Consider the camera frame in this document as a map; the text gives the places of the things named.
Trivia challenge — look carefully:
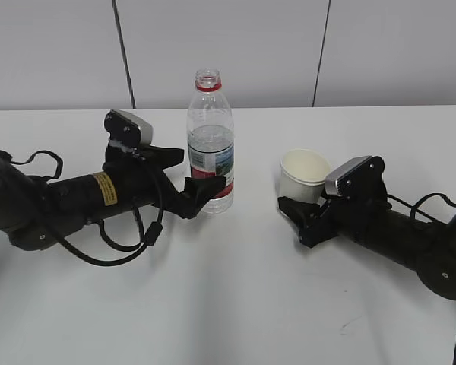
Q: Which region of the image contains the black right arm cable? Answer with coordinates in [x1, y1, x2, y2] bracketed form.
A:
[383, 192, 456, 225]

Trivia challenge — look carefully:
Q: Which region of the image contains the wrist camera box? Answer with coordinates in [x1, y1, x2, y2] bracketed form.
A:
[104, 109, 154, 152]
[321, 156, 387, 202]

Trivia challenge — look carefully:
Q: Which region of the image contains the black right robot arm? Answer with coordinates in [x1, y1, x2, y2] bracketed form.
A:
[278, 197, 456, 300]

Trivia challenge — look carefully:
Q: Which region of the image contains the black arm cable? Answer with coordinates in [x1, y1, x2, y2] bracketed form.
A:
[383, 192, 456, 225]
[55, 155, 165, 267]

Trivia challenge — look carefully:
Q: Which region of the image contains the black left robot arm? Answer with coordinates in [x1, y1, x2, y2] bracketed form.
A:
[0, 147, 226, 251]

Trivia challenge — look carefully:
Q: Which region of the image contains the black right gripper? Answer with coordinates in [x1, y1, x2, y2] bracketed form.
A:
[277, 196, 388, 248]

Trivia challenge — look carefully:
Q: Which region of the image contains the white paper cup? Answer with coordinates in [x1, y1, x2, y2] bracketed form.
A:
[278, 149, 331, 204]

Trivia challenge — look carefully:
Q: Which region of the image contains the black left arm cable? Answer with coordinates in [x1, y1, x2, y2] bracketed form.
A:
[55, 155, 165, 267]

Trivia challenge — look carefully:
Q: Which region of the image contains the clear plastic water bottle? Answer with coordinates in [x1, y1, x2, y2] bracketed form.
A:
[186, 68, 234, 214]

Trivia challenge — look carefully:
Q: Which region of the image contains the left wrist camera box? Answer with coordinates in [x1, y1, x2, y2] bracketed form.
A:
[104, 109, 154, 152]

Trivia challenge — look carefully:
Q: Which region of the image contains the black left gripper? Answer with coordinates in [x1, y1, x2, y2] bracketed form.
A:
[103, 146, 226, 219]

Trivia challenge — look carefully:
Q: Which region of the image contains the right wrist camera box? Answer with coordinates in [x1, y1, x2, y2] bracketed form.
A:
[321, 156, 387, 202]

